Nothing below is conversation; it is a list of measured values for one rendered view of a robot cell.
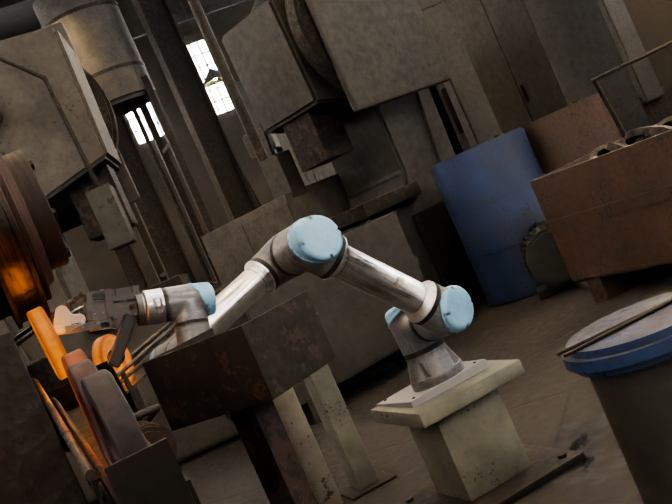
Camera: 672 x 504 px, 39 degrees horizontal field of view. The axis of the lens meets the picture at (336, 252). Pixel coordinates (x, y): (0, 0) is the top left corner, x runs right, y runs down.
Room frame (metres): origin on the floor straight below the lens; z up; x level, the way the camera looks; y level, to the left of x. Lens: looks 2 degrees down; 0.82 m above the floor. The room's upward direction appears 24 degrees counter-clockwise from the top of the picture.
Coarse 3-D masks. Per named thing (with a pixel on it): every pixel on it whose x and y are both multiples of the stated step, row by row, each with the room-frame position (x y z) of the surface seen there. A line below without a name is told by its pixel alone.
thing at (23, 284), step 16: (0, 192) 1.95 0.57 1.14; (0, 208) 1.95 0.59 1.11; (0, 224) 1.95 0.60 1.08; (0, 240) 1.95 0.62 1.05; (16, 240) 1.96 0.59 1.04; (0, 256) 1.96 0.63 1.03; (16, 256) 1.97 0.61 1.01; (16, 272) 1.98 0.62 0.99; (32, 272) 1.99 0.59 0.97; (16, 288) 2.00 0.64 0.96; (32, 288) 2.03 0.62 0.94; (16, 304) 2.03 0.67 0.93; (32, 304) 2.06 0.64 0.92
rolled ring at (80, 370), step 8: (88, 360) 1.29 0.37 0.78; (72, 368) 1.28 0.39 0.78; (80, 368) 1.27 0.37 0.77; (88, 368) 1.27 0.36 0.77; (96, 368) 1.27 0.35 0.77; (72, 376) 1.26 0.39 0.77; (80, 376) 1.26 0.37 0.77; (72, 384) 1.34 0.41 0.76; (80, 384) 1.24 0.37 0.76; (80, 392) 1.24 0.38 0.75; (80, 400) 1.35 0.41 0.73; (88, 408) 1.23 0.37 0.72; (88, 416) 1.36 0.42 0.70; (96, 432) 1.36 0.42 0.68; (96, 440) 1.38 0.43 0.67; (104, 448) 1.35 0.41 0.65; (104, 456) 1.36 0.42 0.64
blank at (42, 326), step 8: (32, 312) 1.93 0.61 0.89; (40, 312) 1.93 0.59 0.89; (32, 320) 1.91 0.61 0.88; (40, 320) 1.91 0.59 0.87; (48, 320) 1.91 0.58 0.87; (40, 328) 1.90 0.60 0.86; (48, 328) 1.90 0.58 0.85; (40, 336) 1.89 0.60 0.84; (48, 336) 1.89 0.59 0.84; (56, 336) 1.90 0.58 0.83; (48, 344) 1.89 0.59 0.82; (56, 344) 1.90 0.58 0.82; (48, 352) 1.89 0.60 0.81; (56, 352) 1.90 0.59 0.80; (64, 352) 1.90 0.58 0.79; (56, 360) 1.90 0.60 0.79; (56, 368) 1.91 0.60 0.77; (64, 376) 1.94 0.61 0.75
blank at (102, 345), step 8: (104, 336) 2.67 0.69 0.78; (112, 336) 2.70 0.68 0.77; (96, 344) 2.64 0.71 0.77; (104, 344) 2.65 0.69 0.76; (112, 344) 2.69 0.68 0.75; (96, 352) 2.62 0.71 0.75; (104, 352) 2.63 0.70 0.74; (128, 352) 2.75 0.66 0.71; (96, 360) 2.61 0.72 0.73; (104, 360) 2.61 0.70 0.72; (128, 360) 2.73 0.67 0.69; (120, 368) 2.70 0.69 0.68; (120, 376) 2.65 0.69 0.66
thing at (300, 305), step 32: (256, 320) 1.64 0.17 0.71; (288, 320) 1.70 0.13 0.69; (192, 352) 1.68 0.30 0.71; (224, 352) 1.64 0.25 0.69; (256, 352) 1.61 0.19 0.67; (288, 352) 1.68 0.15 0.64; (320, 352) 1.74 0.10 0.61; (160, 384) 1.75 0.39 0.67; (192, 384) 1.70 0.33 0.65; (224, 384) 1.66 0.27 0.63; (256, 384) 1.62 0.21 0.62; (288, 384) 1.65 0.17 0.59; (192, 416) 1.72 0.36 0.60; (256, 416) 1.74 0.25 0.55; (256, 448) 1.76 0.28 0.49; (288, 448) 1.78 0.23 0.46; (288, 480) 1.75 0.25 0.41
